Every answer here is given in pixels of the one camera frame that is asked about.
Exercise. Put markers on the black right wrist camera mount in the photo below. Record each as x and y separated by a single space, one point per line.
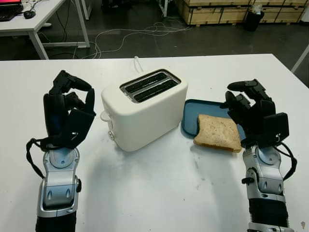
276 125

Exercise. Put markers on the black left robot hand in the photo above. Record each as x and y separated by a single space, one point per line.
54 113

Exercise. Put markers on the black computer mouse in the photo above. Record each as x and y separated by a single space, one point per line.
29 14

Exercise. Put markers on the white upright desk leg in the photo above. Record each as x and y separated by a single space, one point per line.
163 7

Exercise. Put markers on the black trash bin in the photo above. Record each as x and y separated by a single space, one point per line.
253 21

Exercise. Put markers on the white two-slot toaster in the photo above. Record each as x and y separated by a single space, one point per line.
144 120

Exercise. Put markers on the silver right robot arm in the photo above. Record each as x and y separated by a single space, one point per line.
268 174

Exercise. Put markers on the slice of brown bread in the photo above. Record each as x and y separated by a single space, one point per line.
217 133

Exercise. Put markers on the black laptop with pink screen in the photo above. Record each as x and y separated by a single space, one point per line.
9 9

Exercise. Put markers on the white slanted table leg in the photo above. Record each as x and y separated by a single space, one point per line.
300 59

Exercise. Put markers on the white office desk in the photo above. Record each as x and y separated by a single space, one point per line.
41 14

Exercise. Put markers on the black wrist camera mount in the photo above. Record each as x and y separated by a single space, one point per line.
276 125
77 125

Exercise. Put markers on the dark blue plastic tray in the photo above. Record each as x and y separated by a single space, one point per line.
190 116

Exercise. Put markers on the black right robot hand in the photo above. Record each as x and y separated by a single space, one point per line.
262 108

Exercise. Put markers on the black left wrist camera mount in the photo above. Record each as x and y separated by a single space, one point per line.
77 125

